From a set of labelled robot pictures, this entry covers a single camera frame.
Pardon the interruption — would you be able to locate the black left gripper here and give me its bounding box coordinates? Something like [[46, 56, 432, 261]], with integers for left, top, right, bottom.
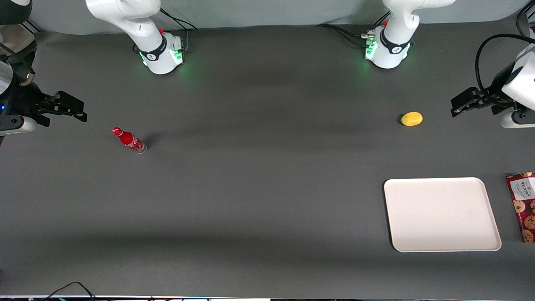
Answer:
[[450, 87, 515, 118]]

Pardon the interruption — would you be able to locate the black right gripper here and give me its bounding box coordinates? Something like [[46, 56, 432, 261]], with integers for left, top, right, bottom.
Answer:
[[14, 82, 88, 127]]

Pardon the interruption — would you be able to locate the red cookie box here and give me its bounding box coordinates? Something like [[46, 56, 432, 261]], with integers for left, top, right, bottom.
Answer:
[[506, 172, 535, 244]]

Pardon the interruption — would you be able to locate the white plastic tray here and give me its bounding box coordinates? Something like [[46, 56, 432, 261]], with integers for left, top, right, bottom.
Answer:
[[383, 177, 502, 253]]

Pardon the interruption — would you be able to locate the yellow lemon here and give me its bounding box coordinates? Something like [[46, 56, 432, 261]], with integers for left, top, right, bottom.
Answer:
[[400, 112, 423, 127]]

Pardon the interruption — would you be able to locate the red cola bottle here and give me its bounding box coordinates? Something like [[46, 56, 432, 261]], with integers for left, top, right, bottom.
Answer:
[[112, 127, 148, 155]]

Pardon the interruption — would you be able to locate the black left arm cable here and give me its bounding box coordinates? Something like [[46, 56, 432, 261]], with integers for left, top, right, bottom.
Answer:
[[475, 12, 535, 95]]

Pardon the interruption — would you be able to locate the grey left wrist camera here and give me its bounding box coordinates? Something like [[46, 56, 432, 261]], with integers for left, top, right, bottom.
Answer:
[[500, 110, 535, 129]]

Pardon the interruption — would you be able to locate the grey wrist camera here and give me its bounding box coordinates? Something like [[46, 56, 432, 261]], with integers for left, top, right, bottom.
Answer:
[[0, 116, 37, 136], [500, 110, 535, 129]]

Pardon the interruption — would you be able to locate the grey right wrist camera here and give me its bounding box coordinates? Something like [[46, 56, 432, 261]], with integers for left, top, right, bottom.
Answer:
[[0, 116, 37, 136]]

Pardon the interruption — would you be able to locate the black right base cable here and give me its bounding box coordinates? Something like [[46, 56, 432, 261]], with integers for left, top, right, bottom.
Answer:
[[158, 7, 198, 31]]

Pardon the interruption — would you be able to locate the black base cable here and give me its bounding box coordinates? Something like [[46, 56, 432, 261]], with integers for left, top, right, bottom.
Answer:
[[158, 7, 198, 31], [316, 10, 392, 48]]

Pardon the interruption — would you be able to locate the black left base cable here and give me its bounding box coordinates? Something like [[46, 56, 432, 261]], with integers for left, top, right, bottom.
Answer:
[[316, 10, 392, 48]]

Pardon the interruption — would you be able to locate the black table edge cable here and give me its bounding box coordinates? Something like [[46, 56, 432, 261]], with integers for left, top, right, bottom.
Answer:
[[41, 281, 97, 301]]

